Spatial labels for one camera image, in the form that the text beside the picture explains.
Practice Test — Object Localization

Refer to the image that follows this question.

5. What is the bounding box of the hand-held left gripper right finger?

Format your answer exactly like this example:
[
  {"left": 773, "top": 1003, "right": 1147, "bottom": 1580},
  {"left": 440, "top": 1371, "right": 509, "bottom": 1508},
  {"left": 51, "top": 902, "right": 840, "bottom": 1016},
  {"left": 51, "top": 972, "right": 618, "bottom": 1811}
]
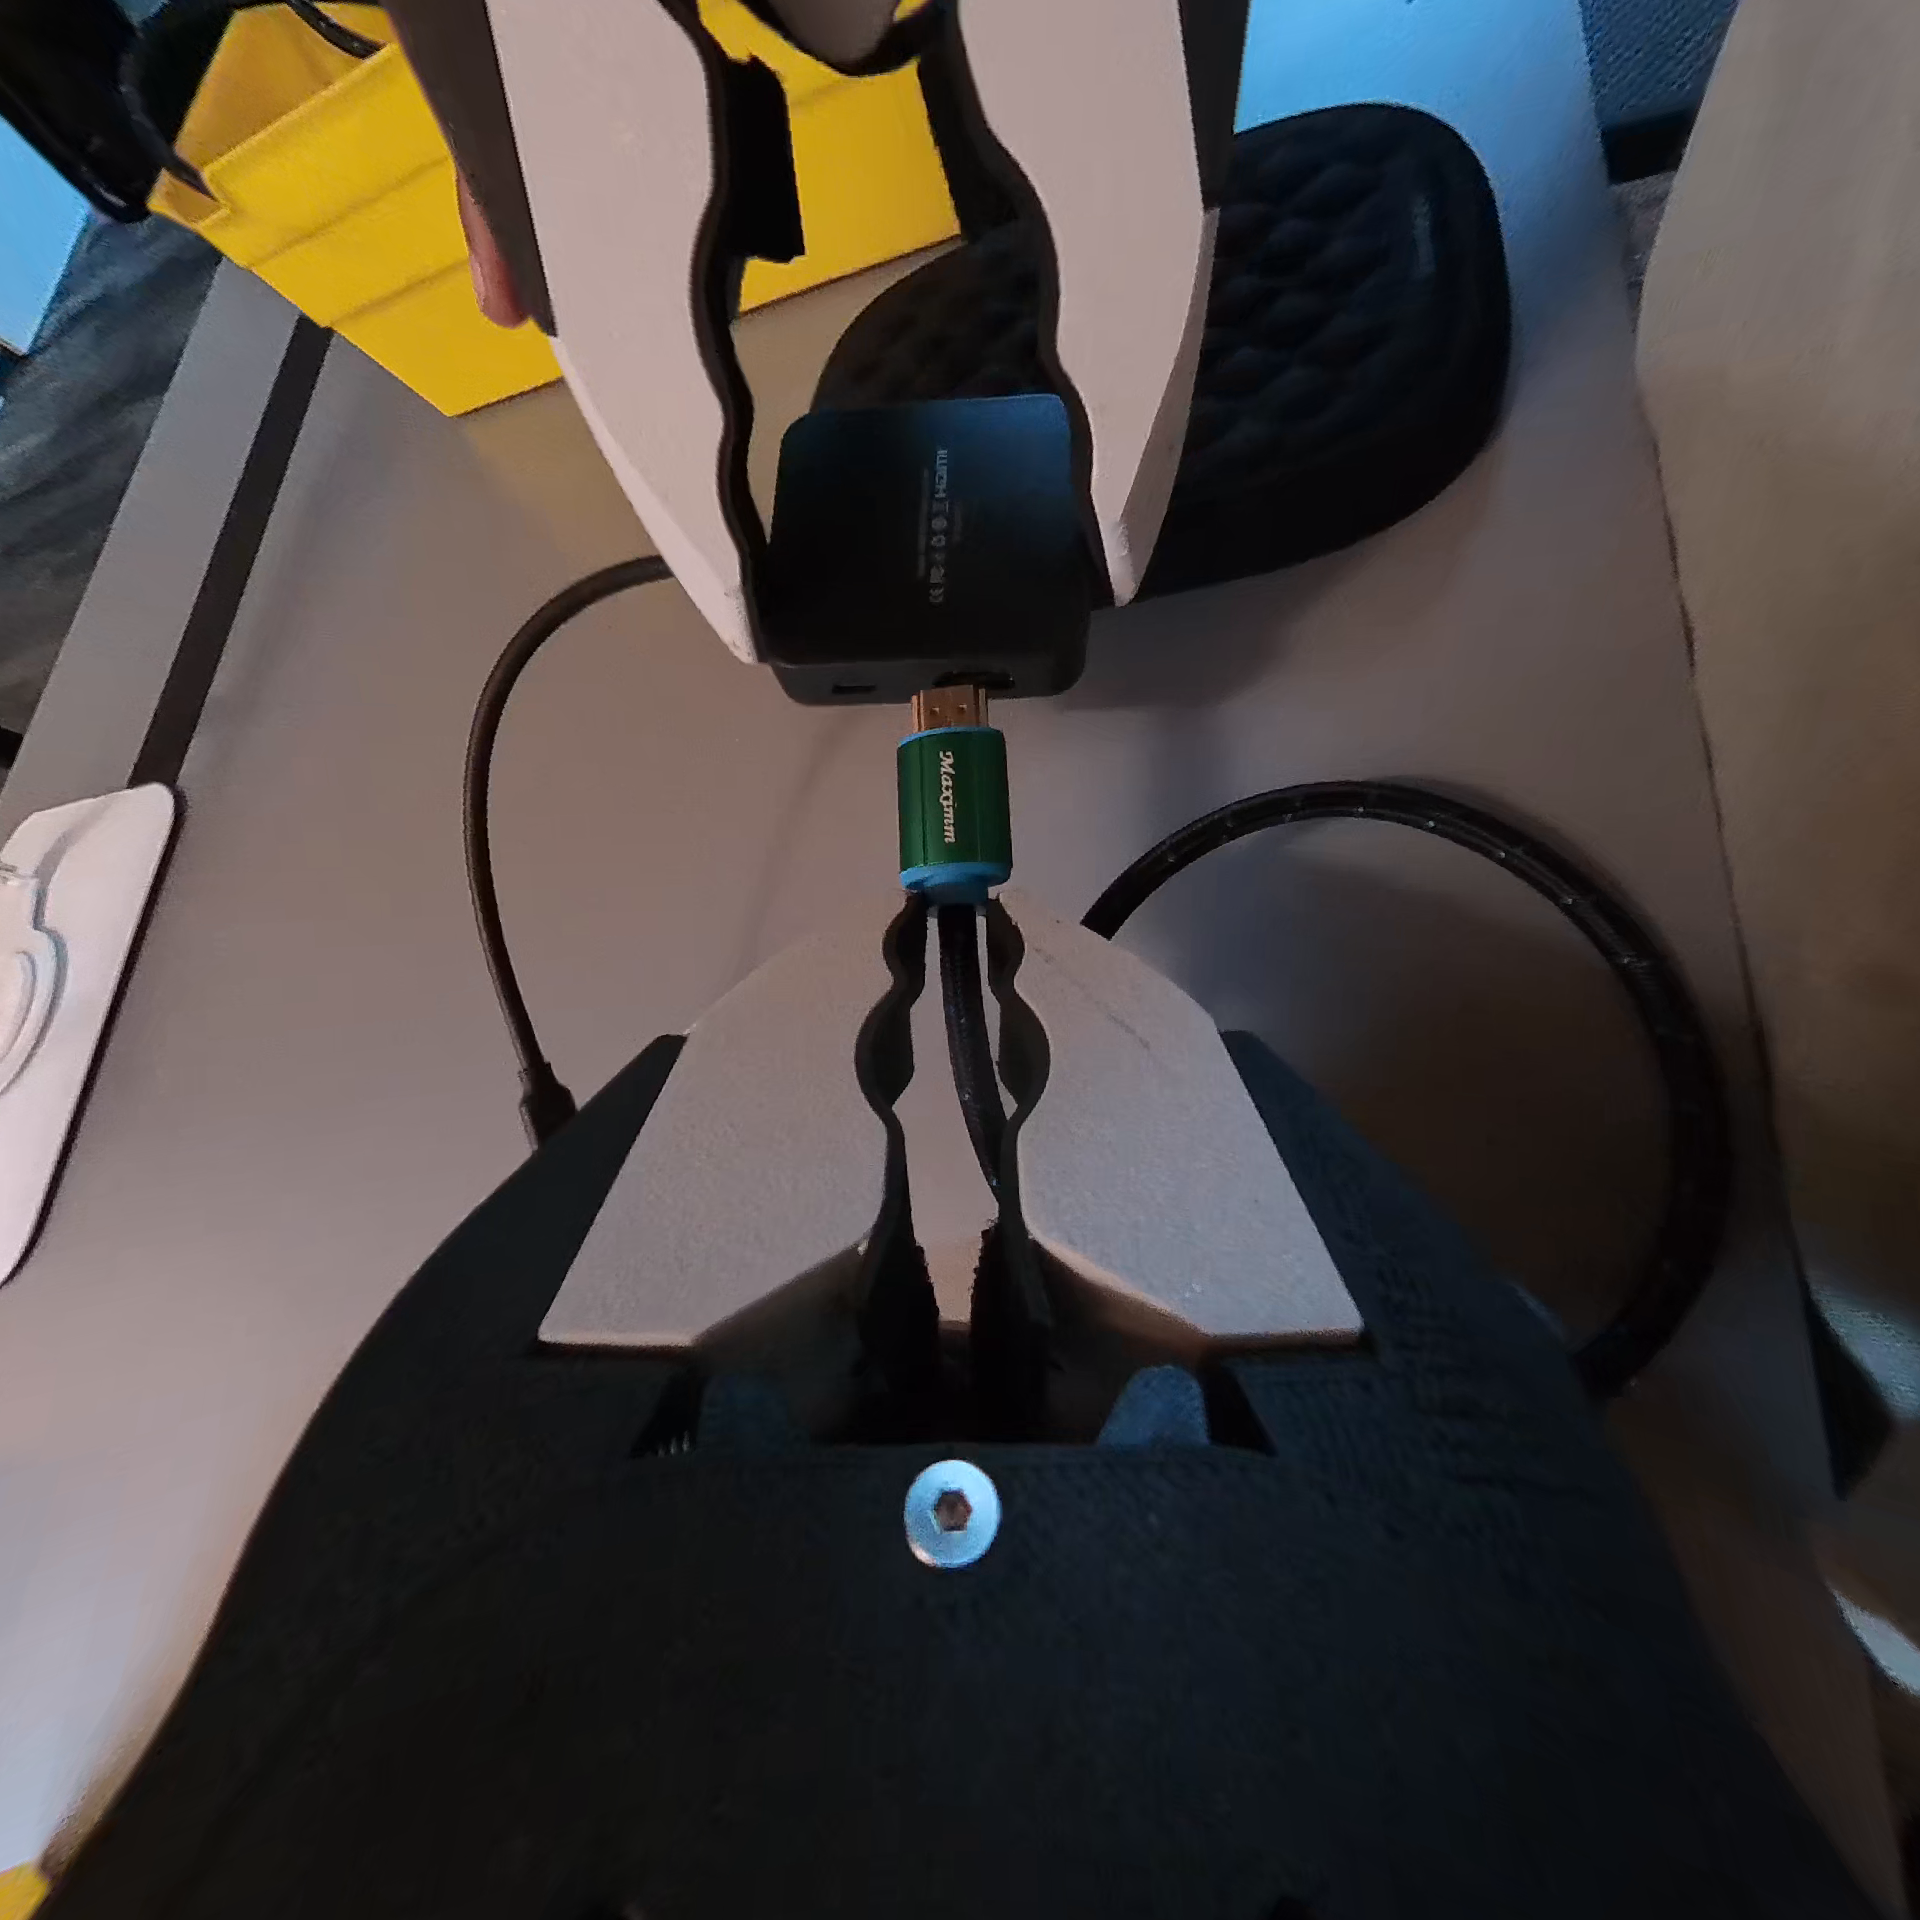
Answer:
[{"left": 971, "top": 885, "right": 1365, "bottom": 1420}]

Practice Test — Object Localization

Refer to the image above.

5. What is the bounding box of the yellow plastic bin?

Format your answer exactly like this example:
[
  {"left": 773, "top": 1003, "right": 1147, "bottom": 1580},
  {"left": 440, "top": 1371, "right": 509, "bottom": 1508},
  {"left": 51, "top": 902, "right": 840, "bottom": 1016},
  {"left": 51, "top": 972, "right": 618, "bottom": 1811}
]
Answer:
[{"left": 151, "top": 0, "right": 962, "bottom": 417}]

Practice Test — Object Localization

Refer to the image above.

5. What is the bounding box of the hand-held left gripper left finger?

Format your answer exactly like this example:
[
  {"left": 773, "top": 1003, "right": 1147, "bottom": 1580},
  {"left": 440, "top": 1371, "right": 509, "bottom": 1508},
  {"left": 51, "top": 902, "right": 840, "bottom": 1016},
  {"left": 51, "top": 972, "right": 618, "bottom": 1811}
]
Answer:
[{"left": 538, "top": 908, "right": 944, "bottom": 1420}]

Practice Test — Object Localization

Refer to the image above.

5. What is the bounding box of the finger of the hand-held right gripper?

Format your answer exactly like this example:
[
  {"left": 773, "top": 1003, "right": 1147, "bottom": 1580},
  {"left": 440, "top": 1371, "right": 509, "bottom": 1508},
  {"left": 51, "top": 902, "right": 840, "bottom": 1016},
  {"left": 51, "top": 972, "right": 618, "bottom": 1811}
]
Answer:
[
  {"left": 944, "top": 0, "right": 1248, "bottom": 609},
  {"left": 488, "top": 0, "right": 812, "bottom": 666}
]

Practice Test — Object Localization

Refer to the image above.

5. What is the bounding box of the black braided hdmi cable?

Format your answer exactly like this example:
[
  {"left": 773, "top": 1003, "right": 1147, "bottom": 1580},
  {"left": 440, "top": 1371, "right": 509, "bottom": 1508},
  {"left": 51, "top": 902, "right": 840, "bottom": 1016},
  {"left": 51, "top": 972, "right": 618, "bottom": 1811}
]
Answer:
[{"left": 893, "top": 678, "right": 1730, "bottom": 1402}]

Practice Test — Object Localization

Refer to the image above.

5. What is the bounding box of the white plastic packaging tray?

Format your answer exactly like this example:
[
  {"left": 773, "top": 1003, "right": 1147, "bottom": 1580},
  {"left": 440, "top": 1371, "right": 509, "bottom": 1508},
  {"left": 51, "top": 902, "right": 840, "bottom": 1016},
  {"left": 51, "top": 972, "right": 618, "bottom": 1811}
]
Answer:
[{"left": 0, "top": 780, "right": 183, "bottom": 1285}]

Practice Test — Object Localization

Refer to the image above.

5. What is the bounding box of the black quilted pad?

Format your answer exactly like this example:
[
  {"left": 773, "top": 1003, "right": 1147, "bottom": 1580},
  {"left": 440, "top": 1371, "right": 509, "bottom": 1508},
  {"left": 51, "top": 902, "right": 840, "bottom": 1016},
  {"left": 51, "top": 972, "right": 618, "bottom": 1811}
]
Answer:
[{"left": 809, "top": 106, "right": 1508, "bottom": 602}]

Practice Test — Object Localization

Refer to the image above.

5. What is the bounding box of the short black usb cable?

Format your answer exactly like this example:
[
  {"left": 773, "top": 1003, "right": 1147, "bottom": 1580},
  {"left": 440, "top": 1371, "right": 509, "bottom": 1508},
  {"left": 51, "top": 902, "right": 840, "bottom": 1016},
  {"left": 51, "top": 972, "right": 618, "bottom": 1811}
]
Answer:
[{"left": 461, "top": 555, "right": 683, "bottom": 1156}]

